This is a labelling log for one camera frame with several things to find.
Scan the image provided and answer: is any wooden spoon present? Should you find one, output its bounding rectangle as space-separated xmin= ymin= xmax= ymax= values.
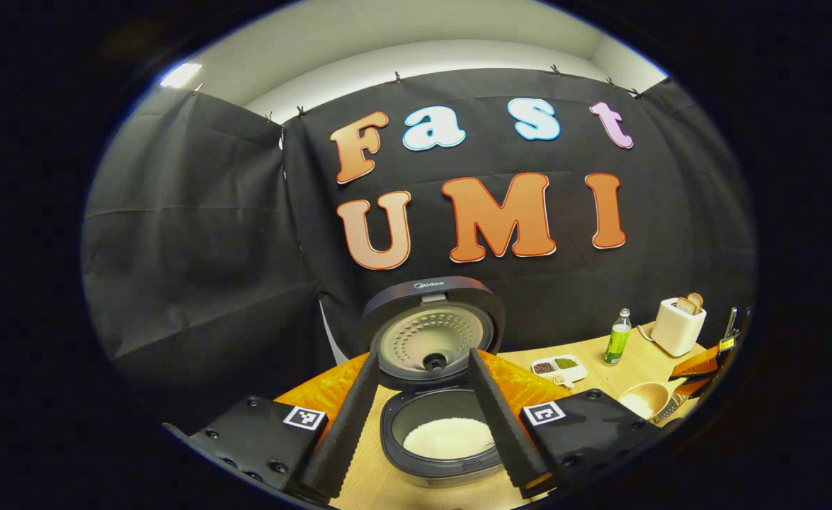
xmin=617 ymin=381 xmax=693 ymax=426

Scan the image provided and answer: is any green drink bottle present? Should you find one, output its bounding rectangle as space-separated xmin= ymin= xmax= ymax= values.
xmin=603 ymin=308 xmax=632 ymax=367

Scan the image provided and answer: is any white divided bean dish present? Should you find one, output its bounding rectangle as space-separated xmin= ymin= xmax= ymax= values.
xmin=530 ymin=354 xmax=588 ymax=387

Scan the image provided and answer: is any black backdrop cloth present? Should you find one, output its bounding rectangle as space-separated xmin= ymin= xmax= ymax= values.
xmin=79 ymin=67 xmax=756 ymax=426

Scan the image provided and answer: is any ceiling light panel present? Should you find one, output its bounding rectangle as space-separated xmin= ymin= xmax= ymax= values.
xmin=161 ymin=62 xmax=203 ymax=89

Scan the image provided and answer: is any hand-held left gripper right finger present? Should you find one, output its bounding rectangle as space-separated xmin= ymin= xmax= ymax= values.
xmin=467 ymin=347 xmax=678 ymax=500

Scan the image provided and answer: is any row of black cloth clips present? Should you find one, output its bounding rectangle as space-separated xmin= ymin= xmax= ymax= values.
xmin=193 ymin=64 xmax=643 ymax=125

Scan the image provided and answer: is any white toaster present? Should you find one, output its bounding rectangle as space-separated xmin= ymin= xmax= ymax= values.
xmin=651 ymin=297 xmax=707 ymax=357

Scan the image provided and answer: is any black silver rice cooker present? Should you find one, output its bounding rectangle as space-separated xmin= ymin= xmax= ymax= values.
xmin=360 ymin=276 xmax=530 ymax=489

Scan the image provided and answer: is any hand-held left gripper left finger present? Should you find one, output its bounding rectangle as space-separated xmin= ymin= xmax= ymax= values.
xmin=163 ymin=351 xmax=381 ymax=505

